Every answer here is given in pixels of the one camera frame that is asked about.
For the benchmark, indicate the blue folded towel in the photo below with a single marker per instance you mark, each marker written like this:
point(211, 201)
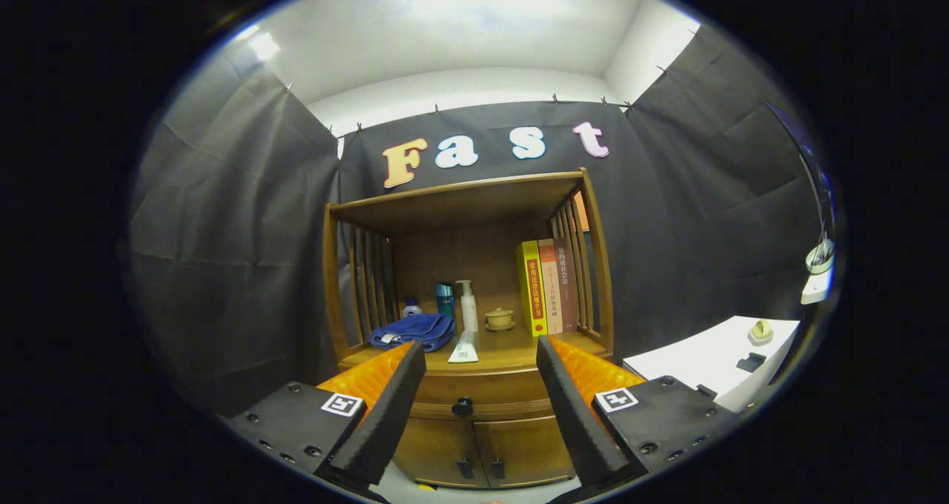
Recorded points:
point(415, 330)

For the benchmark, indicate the small black object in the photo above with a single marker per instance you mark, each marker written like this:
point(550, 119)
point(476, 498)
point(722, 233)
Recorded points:
point(706, 391)
point(751, 362)

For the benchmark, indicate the yellow book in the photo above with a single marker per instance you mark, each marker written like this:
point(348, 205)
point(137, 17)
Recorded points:
point(531, 289)

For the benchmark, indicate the beige lidded teacup with saucer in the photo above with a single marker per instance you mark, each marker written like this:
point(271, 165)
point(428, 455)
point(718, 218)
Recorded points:
point(500, 319)

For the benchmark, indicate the white pump bottle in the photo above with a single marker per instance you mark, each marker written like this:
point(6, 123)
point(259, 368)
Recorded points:
point(468, 315)

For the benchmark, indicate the white table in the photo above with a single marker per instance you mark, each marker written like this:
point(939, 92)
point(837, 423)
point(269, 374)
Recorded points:
point(689, 356)

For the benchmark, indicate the brown book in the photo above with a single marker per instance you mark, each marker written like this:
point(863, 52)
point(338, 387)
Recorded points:
point(567, 282)

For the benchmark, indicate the grey bowl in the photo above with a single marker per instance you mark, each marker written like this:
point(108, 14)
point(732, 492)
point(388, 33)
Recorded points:
point(819, 258)

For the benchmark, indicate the small white bottle blue cap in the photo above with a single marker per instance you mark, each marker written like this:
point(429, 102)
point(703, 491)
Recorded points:
point(412, 310)

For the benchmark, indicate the wooden cabinet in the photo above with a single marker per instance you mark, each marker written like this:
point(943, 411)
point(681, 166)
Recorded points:
point(460, 200)

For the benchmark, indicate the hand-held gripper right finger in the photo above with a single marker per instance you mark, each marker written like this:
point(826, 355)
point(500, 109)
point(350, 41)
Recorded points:
point(574, 415)

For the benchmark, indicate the wooden countertop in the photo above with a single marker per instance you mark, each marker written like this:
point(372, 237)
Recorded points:
point(504, 352)

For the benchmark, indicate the white ledge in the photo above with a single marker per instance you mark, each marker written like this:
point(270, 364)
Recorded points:
point(815, 290)

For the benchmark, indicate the white and green tube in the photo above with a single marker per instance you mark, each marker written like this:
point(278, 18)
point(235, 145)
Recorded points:
point(463, 352)

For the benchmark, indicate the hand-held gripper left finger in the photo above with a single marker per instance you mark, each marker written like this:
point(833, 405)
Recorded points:
point(393, 415)

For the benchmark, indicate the orange and beige book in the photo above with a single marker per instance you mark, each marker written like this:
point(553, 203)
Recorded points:
point(552, 289)

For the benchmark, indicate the teal bottle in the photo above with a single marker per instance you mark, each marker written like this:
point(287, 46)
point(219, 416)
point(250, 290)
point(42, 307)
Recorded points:
point(445, 296)

